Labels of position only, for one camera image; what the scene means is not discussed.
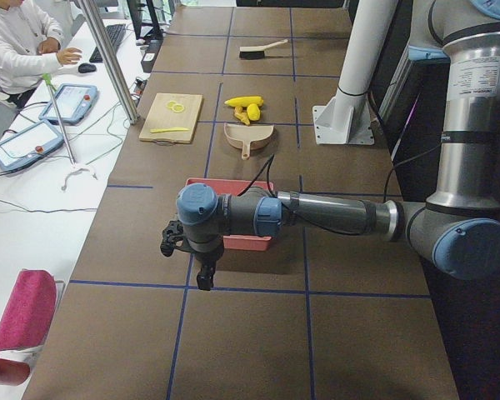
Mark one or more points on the lemon slice near edge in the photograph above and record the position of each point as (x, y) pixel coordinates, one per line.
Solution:
(178, 108)

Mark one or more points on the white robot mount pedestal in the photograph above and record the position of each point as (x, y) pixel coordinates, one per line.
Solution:
(345, 119)

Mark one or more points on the magenta cloth chair back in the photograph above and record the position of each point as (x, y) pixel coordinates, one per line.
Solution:
(29, 311)

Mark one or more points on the brown toy ginger root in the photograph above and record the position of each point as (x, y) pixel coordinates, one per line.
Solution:
(241, 115)

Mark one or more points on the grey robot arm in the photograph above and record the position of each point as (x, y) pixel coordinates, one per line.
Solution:
(455, 228)

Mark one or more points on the aluminium frame post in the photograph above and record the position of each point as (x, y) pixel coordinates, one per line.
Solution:
(97, 29)

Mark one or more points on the lemon slice inner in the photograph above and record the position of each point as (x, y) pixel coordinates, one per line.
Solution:
(171, 104)

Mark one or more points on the pink plastic bin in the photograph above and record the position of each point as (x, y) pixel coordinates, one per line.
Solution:
(234, 187)

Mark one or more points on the black power strip box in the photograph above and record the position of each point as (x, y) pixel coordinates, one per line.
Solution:
(150, 55)

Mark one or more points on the teach pendant near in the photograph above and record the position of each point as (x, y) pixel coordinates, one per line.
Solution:
(29, 146)

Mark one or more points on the beige plastic dustpan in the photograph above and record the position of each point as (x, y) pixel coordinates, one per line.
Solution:
(248, 138)

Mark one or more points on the teach pendant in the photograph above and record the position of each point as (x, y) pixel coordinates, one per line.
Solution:
(75, 101)
(29, 146)

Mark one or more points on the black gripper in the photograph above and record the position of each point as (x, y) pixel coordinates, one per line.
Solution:
(208, 257)

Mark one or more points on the yellow toy corn cob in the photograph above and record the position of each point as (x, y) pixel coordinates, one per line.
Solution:
(244, 101)

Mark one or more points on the bamboo cutting board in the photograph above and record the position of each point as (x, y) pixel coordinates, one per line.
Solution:
(160, 116)

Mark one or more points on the beige hand brush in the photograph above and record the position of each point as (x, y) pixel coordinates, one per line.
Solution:
(258, 52)

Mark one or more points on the thin metal rod stand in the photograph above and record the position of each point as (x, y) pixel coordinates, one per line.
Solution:
(76, 167)

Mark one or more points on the seated person white shirt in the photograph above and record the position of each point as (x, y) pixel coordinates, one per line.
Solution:
(31, 44)

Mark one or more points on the yellow plastic knife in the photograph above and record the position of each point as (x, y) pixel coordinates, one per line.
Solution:
(168, 129)

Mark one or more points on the black keyboard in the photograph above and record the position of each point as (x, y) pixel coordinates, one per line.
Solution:
(115, 34)

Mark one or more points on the teach pendant far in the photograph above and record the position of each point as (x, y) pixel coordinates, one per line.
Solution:
(75, 101)

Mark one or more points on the black computer mouse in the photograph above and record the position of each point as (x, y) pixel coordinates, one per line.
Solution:
(86, 67)

